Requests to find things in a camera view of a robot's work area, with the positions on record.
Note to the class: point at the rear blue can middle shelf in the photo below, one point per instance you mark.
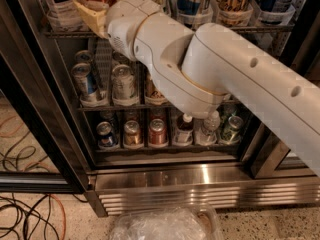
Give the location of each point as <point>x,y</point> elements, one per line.
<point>86,56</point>

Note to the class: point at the stainless steel fridge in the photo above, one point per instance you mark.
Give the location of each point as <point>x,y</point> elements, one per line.
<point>257,169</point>

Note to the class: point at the blue silver can middle shelf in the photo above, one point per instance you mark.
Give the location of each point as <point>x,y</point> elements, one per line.
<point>86,82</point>

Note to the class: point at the clear plastic bag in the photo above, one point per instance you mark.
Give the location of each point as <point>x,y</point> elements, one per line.
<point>185,222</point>

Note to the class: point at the green can bottom shelf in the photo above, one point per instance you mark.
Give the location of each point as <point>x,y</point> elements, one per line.
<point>232,128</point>

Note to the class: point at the blue can bottom shelf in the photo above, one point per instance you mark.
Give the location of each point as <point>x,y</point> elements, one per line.
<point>106,135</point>

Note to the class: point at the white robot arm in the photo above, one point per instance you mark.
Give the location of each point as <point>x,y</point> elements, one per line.
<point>194,70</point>

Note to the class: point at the blue silver can shelf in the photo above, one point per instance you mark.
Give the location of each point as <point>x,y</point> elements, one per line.
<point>86,82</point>
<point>194,13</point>

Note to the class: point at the gold black can top shelf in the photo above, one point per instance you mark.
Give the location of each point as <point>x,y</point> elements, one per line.
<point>233,12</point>

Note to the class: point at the red can bottom shelf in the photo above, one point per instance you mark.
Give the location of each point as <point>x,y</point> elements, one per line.
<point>157,132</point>

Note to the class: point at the rear white can middle shelf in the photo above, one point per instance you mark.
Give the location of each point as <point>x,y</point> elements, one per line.
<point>119,59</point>

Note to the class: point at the gold can middle shelf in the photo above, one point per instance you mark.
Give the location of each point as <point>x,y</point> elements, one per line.
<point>151,92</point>

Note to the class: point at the white tea can top shelf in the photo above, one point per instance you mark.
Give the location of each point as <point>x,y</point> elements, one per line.
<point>63,16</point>

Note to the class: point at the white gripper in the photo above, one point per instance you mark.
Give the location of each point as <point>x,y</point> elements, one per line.
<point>128,20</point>

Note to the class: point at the blue silver can top shelf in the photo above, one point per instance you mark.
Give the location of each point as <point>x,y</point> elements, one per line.
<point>194,13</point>

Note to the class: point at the gold can bottom shelf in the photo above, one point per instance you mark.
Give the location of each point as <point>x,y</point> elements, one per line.
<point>132,133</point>

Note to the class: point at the clear water bottle bottom shelf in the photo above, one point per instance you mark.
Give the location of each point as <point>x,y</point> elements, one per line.
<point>208,129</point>

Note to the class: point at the brown bottle white cap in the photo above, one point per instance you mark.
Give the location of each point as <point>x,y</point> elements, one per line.
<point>184,128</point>

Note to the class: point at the white silver can middle shelf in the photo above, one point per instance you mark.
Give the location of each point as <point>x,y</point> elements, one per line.
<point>124,82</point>

